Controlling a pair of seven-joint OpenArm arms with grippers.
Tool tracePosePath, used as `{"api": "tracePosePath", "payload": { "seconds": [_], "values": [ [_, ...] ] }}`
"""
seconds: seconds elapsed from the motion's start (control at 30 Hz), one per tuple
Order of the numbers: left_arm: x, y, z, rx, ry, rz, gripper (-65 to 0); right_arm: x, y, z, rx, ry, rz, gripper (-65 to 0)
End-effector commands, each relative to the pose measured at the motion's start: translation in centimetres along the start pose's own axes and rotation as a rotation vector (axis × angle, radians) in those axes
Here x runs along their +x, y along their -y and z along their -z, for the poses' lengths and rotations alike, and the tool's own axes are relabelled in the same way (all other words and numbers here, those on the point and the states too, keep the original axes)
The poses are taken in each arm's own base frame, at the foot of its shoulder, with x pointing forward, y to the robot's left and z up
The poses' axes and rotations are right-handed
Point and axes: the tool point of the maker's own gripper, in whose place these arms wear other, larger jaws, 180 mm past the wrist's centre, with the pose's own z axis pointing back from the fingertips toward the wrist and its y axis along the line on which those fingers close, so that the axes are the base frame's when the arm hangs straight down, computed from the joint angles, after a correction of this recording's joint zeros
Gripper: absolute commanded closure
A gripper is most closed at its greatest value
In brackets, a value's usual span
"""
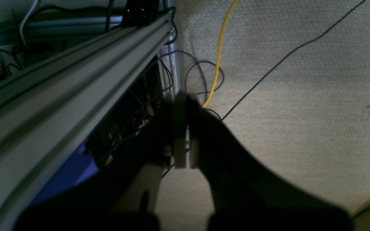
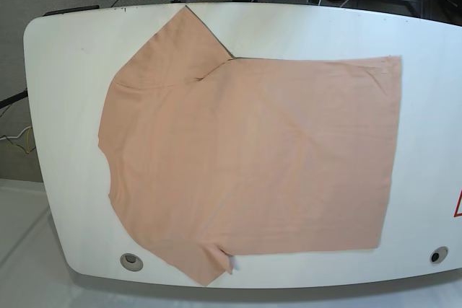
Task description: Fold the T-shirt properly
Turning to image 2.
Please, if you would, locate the peach T-shirt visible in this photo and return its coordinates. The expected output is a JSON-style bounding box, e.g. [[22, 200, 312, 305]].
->
[[98, 8, 401, 286]]

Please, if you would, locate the left table grommet hole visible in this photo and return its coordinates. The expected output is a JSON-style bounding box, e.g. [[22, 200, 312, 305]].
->
[[120, 253, 143, 272]]

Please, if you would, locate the table grommet hole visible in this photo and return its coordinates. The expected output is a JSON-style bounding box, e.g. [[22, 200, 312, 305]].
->
[[430, 247, 448, 264], [120, 253, 143, 272]]

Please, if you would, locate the black bar at left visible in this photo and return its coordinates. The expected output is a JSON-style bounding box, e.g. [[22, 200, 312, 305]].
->
[[0, 89, 28, 109]]

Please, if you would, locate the red triangle sticker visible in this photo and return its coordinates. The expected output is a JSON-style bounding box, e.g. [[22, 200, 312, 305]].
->
[[453, 191, 462, 217]]

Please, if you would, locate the right table grommet hole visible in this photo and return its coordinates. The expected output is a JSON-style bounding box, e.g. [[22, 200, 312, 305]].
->
[[430, 247, 448, 264]]

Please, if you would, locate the yellow cable on floor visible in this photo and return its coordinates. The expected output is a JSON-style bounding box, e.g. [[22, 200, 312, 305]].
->
[[0, 128, 34, 156]]

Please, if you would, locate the white cable on floor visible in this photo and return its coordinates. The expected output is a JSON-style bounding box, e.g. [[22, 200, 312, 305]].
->
[[0, 126, 33, 143]]

